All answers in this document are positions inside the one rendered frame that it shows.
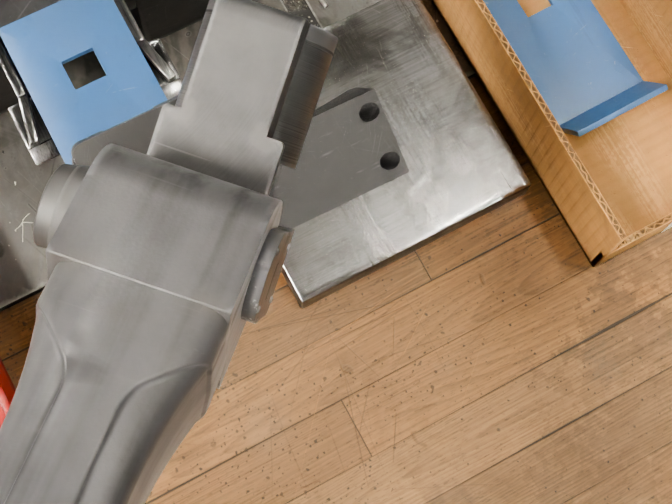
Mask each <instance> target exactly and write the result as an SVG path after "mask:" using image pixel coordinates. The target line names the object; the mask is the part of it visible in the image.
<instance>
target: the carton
mask: <svg viewBox="0 0 672 504"><path fill-rule="evenodd" d="M432 1H433V3H434V5H435V6H436V8H437V9H438V11H439V13H440V14H441V16H442V18H443V19H444V21H445V23H446V24H447V26H448V28H449V29H450V31H451V33H452V34H453V36H454V38H455V39H456V41H457V43H458V44H459V46H460V48H461V49H462V51H463V53H464V54H465V56H466V58H467V59H468V61H469V63H470V64H471V66H472V68H473V69H474V71H475V73H476V74H477V76H478V78H479V79H480V81H481V83H482V84H483V86H484V88H485V89H486V91H487V93H488V94H489V96H490V98H491V99H492V101H493V103H494V104H495V106H496V108H497V109H498V111H499V113H500V114H501V116H502V118H503V119H504V121H505V123H506V124H507V126H508V128H509V129H510V131H511V133H512V134H513V136H514V138H515V139H516V141H517V143H518V144H519V146H520V148H521V149H522V151H523V152H524V154H525V156H526V157H527V159H528V161H529V162H530V164H531V166H532V167H533V169H534V171H535V172H536V174H537V176H538V177H539V179H540V181H541V182H542V184H543V186H544V187H545V189H546V191H547V192H548V194H549V196H550V197H551V199H552V201H553V202H554V204H555V206H556V207H557V209H558V211H559V212H560V214H561V216H562V217H563V219H564V221H565V222H566V224H567V226H568V227H569V229H570V231H571V232H572V234H573V236H574V237H575V239H576V241H577V242H578V244H579V246H580V247H581V249H582V251H583V252H584V254H585V256H586V257H587V259H588V261H589V262H590V264H591V266H592V267H593V268H594V267H596V266H598V265H600V264H602V263H604V262H606V261H607V260H609V259H611V258H613V257H615V256H617V255H619V254H621V253H622V252H624V251H626V250H628V249H630V248H632V247H634V246H636V245H637V244H639V243H641V242H643V241H645V240H647V239H649V238H651V237H652V236H654V235H656V234H658V233H660V232H663V231H665V230H667V229H669V228H671V227H672V0H591V2H592V3H593V5H594V6H595V8H596V9H597V11H598V12H599V14H600V15H601V17H602V18H603V20H604V21H605V23H606V24H607V26H608V27H609V29H610V31H611V32H612V34H613V35H614V37H615V38H616V40H617V41H618V43H619V44H620V46H621V47H622V49H623V50H624V52H625V53H626V55H627V56H628V58H629V60H630V61H631V63H632V64H633V66H634V67H635V69H636V70H637V72H638V73H639V75H640V76H641V78H642V79H643V81H648V82H655V83H661V84H667V87H668V90H666V91H664V92H663V93H661V94H659V95H657V96H655V97H653V98H651V99H649V100H648V101H646V102H644V103H642V104H640V105H638V106H636V107H634V108H633V109H631V110H629V111H627V112H625V113H623V114H621V115H619V116H618V117H616V118H614V119H612V120H610V121H608V122H606V123H605V124H603V125H601V126H599V127H597V128H595V129H593V130H591V131H590V132H588V133H586V134H584V135H582V136H580V137H579V136H575V135H571V134H567V133H564V132H563V130H562V129H561V127H560V125H559V124H558V122H557V120H556V119H555V117H554V116H553V114H552V112H551V111H550V109H549V107H548V106H547V104H546V102H545V101H544V99H543V98H542V96H541V94H540V93H539V91H538V89H537V88H536V86H535V85H534V83H533V81H532V80H531V78H530V76H529V75H528V73H527V71H526V70H525V68H524V67H523V65H522V63H521V62H520V60H519V58H518V57H517V55H516V53H515V52H514V50H513V49H512V47H511V45H510V44H509V42H508V40H507V39H506V37H505V35H504V34H503V32H502V31H501V29H500V27H499V26H498V24H497V22H496V21H495V19H494V17H493V16H492V14H491V13H490V11H489V9H488V8H487V6H486V4H485V3H484V1H483V0H432ZM517 1H518V3H519V4H520V6H521V7H522V9H523V10H524V12H525V14H526V15H527V17H530V16H532V15H534V14H536V13H538V12H540V11H542V10H544V9H546V8H547V7H549V6H551V4H550V3H549V1H548V0H517Z"/></svg>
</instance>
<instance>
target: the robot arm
mask: <svg viewBox="0 0 672 504"><path fill-rule="evenodd" d="M337 42H338V38H337V37H336V36H334V35H333V34H331V33H329V32H327V31H325V30H323V29H321V28H319V27H317V26H314V25H312V24H310V23H309V22H308V20H307V19H306V18H303V17H300V16H297V15H294V14H291V13H288V12H285V11H282V10H279V9H276V8H273V7H270V6H267V5H264V4H261V3H258V2H254V1H251V0H209V2H208V5H207V8H206V11H205V15H204V18H203V21H202V24H201V27H200V30H199V33H198V36H197V39H196V42H195V45H194V48H193V51H192V55H191V58H190V61H189V64H188V67H187V70H186V73H185V76H184V79H183V82H182V85H181V88H180V91H179V95H178V96H175V97H173V98H171V99H169V100H167V101H165V102H162V103H160V104H158V105H156V106H154V107H153V108H152V109H150V110H148V111H146V112H143V113H141V114H139V115H137V116H135V117H133V118H130V119H128V120H126V121H124V122H122V123H120V124H117V125H115V126H113V127H111V128H109V129H107V130H104V131H100V132H97V133H95V134H93V135H91V136H89V137H87V138H84V139H82V140H80V141H78V142H76V143H75V144H74V145H73V147H72V150H71V155H72V164H62V165H60V166H59V167H58V168H57V169H56V170H55V171H54V173H53V174H52V176H51V177H50V179H49V181H48V183H47V185H46V187H45V189H44V191H43V194H42V196H41V199H40V202H39V205H38V208H37V212H36V216H35V220H34V227H33V239H34V242H35V244H36V245H37V246H40V247H43V248H46V262H47V274H48V282H47V284H46V285H45V287H44V289H43V291H42V293H41V295H40V297H39V299H38V301H37V304H36V320H35V325H34V330H33V334H32V338H31V342H30V347H29V350H28V354H27V357H26V361H25V364H24V368H23V371H22V374H21V377H20V380H19V383H18V386H17V389H16V392H15V394H14V397H13V399H12V402H11V404H10V407H9V410H8V412H7V414H6V417H5V419H4V421H3V423H2V426H1V428H0V504H145V502H146V500H147V498H148V496H149V495H150V493H151V491H152V489H153V487H154V485H155V483H156V482H157V480H158V478H159V477H160V475H161V473H162V472H163V470H164V468H165V466H166V465H167V463H168V462H169V460H170V459H171V457H172V456H173V454H174V452H175V451H176V449H177V448H178V446H179V445H180V443H181V442H182V441H183V439H184V438H185V436H186V435H187V434H188V432H189V431H190V430H191V428H192V427H193V426H194V424H195V423H196V422H197V421H199V420H200V419H201V418H202V417H203V416H204V415H205V414H206V412H207V409H208V407H209V405H210V402H211V400H212V397H213V395H214V392H215V390H216V388H218V389H219V388H220V386H221V383H222V381H223V378H224V376H225V373H226V371H227V368H228V366H229V363H230V361H231V358H232V356H233V353H234V351H235V348H236V346H237V343H238V341H239V338H240V336H241V333H242V331H243V328H244V326H245V323H246V321H248V322H251V323H254V324H255V323H257V322H258V321H259V320H260V319H261V318H262V317H264V316H265V315H266V314H267V312H268V309H269V306H270V303H272V301H273V294H274V291H275V288H276V285H277V282H278V279H279V276H280V273H281V270H282V267H283V264H284V261H285V259H286V257H287V252H288V250H289V249H290V246H291V245H290V243H291V240H292V237H293V234H294V231H295V230H292V228H294V227H296V226H299V225H301V224H303V223H305V222H307V221H309V220H311V219H313V218H315V217H317V216H319V215H321V214H323V213H325V212H328V211H330V210H332V209H334V208H336V207H338V206H340V205H342V204H344V203H346V202H348V201H350V200H352V199H355V198H357V197H359V196H361V195H363V194H365V193H367V192H369V191H371V190H373V189H375V188H377V187H379V186H381V185H384V184H386V183H388V182H390V181H392V180H394V179H396V178H398V177H400V176H402V175H404V174H406V173H408V172H409V170H408V167H407V165H406V162H405V160H404V158H403V155H402V153H401V150H400V148H399V146H398V143H397V141H396V139H395V136H394V134H393V131H392V129H391V127H390V124H389V122H388V119H387V117H386V115H385V112H384V110H383V108H382V105H381V103H380V100H379V98H378V96H377V93H376V91H375V89H374V88H360V87H355V88H352V89H349V90H347V91H345V92H344V93H342V94H341V95H339V96H337V97H336V98H334V99H332V100H331V101H329V102H327V103H326V104H324V105H322V106H320V107H317V108H316V105H317V102H318V99H319V96H320V93H321V90H322V87H323V84H324V81H325V78H326V75H327V72H328V69H329V66H330V63H331V60H332V57H333V54H334V51H335V48H336V45H337Z"/></svg>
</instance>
